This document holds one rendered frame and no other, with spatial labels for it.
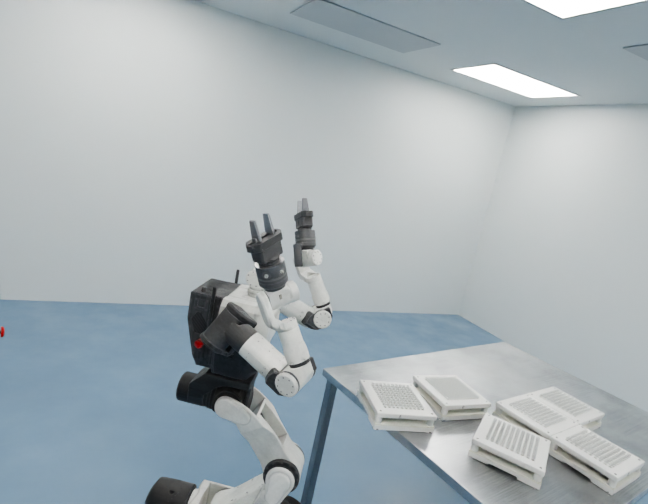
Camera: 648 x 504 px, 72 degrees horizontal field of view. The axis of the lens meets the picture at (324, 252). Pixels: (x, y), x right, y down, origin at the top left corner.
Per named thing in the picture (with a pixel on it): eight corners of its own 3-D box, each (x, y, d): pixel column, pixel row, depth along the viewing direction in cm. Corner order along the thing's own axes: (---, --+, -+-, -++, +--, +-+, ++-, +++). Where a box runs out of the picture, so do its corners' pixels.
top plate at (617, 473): (578, 428, 189) (580, 423, 188) (643, 466, 170) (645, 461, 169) (549, 440, 174) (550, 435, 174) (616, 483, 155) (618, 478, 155)
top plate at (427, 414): (411, 387, 195) (412, 383, 195) (436, 421, 172) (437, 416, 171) (358, 383, 189) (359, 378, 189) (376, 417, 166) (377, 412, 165)
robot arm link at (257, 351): (283, 410, 136) (231, 360, 141) (303, 389, 147) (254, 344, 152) (301, 387, 131) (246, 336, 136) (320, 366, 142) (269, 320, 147)
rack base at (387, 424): (408, 397, 196) (410, 392, 195) (433, 432, 173) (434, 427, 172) (356, 394, 190) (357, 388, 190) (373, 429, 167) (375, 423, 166)
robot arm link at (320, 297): (325, 280, 189) (339, 321, 193) (320, 276, 199) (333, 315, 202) (301, 289, 187) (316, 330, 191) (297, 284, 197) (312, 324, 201)
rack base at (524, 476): (481, 427, 184) (482, 422, 183) (545, 456, 172) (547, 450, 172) (467, 455, 163) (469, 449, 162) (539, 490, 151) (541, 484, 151)
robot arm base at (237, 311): (220, 360, 140) (194, 336, 142) (231, 357, 153) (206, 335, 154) (252, 323, 141) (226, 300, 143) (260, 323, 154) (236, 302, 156)
